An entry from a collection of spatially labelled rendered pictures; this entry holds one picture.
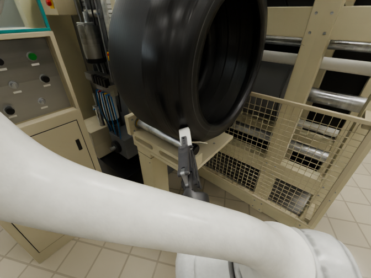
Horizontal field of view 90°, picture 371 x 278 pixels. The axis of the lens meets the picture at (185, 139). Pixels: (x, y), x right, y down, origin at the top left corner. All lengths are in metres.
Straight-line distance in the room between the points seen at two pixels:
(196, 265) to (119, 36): 0.55
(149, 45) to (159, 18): 0.06
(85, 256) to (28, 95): 1.05
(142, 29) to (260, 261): 0.49
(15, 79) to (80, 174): 0.97
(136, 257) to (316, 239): 1.26
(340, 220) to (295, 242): 1.67
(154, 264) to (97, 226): 1.28
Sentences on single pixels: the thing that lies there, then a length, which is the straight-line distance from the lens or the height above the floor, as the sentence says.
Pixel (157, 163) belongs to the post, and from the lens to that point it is 1.19.
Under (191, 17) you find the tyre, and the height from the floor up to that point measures 1.33.
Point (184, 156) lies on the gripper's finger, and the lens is 0.45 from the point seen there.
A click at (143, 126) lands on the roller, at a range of 0.87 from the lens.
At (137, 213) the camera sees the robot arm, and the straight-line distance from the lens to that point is 0.18.
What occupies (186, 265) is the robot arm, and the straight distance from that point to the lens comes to 0.40.
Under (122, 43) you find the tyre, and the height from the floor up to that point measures 1.27.
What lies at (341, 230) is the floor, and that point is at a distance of 1.93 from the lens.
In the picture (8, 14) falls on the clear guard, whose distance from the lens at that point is 1.11.
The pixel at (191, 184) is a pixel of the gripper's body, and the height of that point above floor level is 1.02.
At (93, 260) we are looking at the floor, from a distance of 1.57.
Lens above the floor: 1.34
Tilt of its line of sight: 34 degrees down
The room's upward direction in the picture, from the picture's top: straight up
